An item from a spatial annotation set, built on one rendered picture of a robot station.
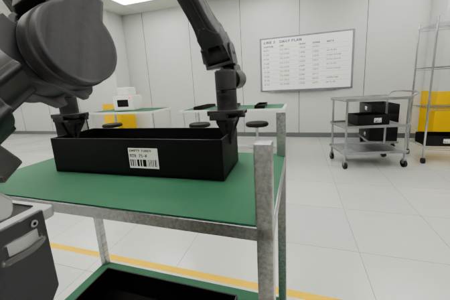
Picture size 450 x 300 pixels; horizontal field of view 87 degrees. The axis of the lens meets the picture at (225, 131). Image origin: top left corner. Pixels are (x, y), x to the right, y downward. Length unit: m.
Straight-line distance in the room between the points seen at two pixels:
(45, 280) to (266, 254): 0.34
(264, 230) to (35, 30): 0.40
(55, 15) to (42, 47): 0.03
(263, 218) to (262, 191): 0.05
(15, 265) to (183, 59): 5.62
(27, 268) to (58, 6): 0.32
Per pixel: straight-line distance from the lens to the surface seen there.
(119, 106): 5.17
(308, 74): 5.23
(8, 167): 0.22
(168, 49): 6.09
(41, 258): 0.44
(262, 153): 0.39
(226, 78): 0.63
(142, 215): 0.54
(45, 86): 0.29
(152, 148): 0.69
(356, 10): 5.48
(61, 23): 0.27
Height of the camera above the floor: 1.20
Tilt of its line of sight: 11 degrees down
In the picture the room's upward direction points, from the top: 3 degrees counter-clockwise
